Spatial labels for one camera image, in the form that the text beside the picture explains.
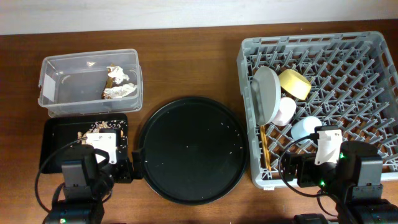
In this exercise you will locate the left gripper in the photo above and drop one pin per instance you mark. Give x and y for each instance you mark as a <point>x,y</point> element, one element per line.
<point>126,176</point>

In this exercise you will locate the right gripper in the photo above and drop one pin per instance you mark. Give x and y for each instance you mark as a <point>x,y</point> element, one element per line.
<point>305,162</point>

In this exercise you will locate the food scraps pile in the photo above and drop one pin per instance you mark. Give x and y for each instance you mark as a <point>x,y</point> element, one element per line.
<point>120,125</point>

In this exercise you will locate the blue cup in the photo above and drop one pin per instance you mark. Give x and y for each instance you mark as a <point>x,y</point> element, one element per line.
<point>305,127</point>

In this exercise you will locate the wooden chopstick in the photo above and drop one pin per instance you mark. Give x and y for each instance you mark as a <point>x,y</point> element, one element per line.
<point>268,158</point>
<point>263,144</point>

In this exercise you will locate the pink cup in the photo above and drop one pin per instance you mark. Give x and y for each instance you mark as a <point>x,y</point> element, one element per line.
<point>287,107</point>

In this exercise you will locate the white napkin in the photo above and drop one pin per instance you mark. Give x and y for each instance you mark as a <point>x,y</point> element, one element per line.
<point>116,74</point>
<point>119,91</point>

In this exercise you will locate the yellow bowl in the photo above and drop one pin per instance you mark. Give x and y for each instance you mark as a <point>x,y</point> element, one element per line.
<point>295,84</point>

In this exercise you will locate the grey round plate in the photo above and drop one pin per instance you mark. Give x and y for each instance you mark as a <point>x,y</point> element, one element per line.
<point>266,95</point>

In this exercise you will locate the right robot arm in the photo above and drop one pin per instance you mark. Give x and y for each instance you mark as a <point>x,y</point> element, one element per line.
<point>353,182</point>

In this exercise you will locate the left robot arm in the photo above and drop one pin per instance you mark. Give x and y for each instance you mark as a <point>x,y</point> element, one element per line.
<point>89,178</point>

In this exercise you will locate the clear plastic waste bin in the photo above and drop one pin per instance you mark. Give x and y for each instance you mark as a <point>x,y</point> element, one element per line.
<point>73,84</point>

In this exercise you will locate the grey dishwasher rack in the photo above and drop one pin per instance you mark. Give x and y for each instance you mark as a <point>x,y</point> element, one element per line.
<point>354,86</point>

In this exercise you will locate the round black serving tray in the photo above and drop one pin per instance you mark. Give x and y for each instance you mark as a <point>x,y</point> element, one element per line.
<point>195,150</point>

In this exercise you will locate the gold foil wrapper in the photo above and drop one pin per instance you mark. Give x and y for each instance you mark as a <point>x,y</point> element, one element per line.
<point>108,84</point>

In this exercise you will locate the black rectangular tray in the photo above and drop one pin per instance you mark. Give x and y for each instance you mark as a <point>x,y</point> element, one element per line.
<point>61,131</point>

